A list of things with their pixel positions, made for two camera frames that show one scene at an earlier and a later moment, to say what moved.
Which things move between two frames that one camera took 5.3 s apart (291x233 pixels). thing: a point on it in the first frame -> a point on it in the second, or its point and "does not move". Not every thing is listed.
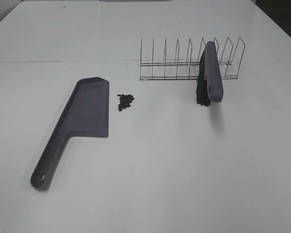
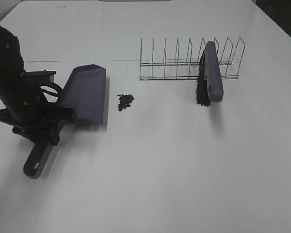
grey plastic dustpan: x=85 y=112 -> x=84 y=90
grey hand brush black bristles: x=210 y=87 does not move
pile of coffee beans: x=125 y=101 does not move
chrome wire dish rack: x=187 y=70 does not move
